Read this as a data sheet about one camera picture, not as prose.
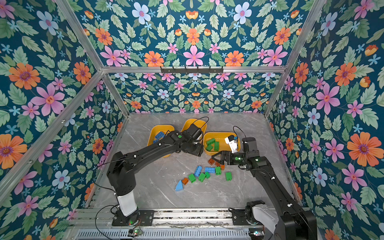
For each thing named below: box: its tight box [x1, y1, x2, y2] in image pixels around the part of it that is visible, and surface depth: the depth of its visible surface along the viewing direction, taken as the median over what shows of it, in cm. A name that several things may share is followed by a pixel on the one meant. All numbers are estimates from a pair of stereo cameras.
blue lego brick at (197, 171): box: [194, 165, 203, 177], surface depth 88 cm
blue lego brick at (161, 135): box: [155, 131, 165, 140], surface depth 106 cm
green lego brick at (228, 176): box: [225, 172, 232, 181], surface depth 88 cm
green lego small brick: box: [199, 172, 206, 183], surface depth 87 cm
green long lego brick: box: [214, 141, 220, 151], surface depth 101 cm
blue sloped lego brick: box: [175, 180, 184, 192], surface depth 84 cm
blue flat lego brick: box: [204, 166, 216, 173], surface depth 90 cm
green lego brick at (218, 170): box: [215, 166, 222, 176], surface depth 90 cm
